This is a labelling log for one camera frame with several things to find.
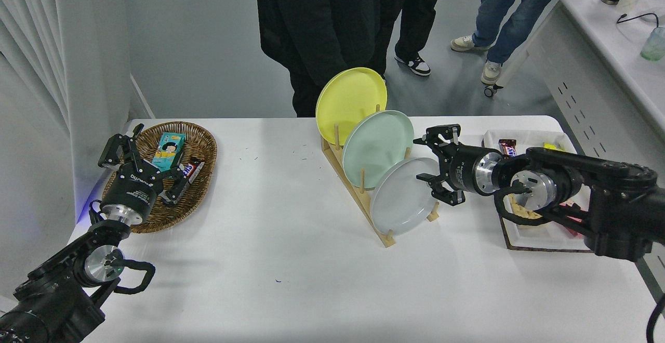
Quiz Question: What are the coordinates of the brown wicker basket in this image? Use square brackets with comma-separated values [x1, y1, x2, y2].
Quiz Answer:
[101, 121, 218, 234]

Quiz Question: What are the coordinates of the pink snack pack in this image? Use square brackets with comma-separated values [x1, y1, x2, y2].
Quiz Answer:
[558, 201, 585, 237]

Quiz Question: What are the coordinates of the yellow plate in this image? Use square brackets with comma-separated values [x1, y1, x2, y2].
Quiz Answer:
[315, 67, 388, 146]

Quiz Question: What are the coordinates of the clear pack of beige snacks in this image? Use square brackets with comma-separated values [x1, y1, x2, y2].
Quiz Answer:
[508, 193, 543, 220]

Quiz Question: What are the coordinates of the thin black desk cable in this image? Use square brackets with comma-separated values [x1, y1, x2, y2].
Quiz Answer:
[617, 12, 659, 25]

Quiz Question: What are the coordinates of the person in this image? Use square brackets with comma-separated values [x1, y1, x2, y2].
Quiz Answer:
[370, 0, 450, 77]
[253, 0, 388, 118]
[450, 0, 555, 85]

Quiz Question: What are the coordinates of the wooden plate rack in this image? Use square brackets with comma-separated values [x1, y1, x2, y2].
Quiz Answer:
[321, 104, 441, 248]

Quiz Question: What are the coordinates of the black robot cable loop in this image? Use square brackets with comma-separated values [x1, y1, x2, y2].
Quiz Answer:
[646, 293, 665, 343]

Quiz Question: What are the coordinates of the translucent green cup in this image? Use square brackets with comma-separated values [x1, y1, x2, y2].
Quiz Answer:
[640, 27, 665, 62]

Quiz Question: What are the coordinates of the white curtain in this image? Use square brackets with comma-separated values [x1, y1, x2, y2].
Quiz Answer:
[0, 0, 71, 136]

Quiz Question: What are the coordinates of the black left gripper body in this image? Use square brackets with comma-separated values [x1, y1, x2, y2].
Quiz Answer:
[103, 168, 160, 217]

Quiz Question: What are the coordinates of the pale green plate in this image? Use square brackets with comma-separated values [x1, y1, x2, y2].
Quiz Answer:
[342, 110, 415, 189]

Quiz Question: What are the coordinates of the white desk with caster leg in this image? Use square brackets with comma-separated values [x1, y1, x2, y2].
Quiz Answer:
[484, 0, 665, 198]

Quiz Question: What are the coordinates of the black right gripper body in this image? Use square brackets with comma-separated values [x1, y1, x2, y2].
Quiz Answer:
[441, 143, 487, 195]

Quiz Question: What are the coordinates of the white rectangular tray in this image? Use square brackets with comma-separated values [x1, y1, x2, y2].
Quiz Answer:
[483, 130, 595, 250]

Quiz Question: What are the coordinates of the grey plate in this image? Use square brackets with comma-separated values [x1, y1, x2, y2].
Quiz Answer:
[369, 157, 441, 236]

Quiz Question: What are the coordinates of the teal snack box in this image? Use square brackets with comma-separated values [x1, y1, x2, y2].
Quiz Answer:
[151, 132, 187, 172]

